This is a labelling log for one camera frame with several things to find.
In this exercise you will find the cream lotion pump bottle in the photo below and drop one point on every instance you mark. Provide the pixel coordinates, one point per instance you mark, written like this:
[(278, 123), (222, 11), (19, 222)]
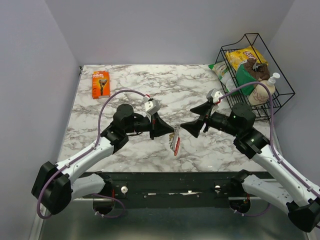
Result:
[(260, 95)]

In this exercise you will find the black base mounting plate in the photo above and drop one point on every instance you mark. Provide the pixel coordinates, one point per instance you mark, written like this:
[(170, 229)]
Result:
[(170, 190)]

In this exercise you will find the red white keyring carabiner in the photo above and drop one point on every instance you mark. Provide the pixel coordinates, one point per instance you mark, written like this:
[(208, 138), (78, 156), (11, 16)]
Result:
[(174, 140)]

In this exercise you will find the black wire basket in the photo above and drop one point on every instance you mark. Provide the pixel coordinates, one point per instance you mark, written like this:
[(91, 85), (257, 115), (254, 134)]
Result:
[(245, 83)]

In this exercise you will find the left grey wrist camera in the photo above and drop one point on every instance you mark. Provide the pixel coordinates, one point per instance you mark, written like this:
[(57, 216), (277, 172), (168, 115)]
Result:
[(151, 107)]

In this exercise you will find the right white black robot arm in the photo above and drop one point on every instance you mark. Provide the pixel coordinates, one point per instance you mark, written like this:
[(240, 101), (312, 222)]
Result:
[(297, 197)]

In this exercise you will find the orange razor box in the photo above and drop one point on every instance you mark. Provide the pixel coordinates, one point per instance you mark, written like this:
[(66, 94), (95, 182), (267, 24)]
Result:
[(100, 84)]

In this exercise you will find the green white snack bag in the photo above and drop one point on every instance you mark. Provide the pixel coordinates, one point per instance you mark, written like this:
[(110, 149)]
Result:
[(223, 73)]

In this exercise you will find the brown crumpled cloth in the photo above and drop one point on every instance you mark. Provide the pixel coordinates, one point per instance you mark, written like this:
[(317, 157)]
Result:
[(259, 71)]

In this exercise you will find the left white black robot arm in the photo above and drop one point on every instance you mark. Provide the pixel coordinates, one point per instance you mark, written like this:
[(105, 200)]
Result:
[(56, 185)]

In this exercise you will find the yellow chips bag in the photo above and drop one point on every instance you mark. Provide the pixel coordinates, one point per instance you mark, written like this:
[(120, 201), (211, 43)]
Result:
[(236, 59)]

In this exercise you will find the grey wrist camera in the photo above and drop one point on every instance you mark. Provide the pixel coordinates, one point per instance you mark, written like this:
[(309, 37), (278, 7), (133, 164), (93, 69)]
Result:
[(214, 96), (151, 107)]

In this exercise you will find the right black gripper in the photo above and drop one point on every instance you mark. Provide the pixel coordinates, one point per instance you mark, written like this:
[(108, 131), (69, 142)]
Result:
[(194, 127)]

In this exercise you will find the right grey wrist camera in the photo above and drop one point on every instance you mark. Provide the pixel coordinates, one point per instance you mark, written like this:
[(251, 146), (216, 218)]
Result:
[(214, 96)]

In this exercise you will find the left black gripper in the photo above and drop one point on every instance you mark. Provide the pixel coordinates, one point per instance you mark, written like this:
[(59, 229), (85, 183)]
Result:
[(157, 127)]

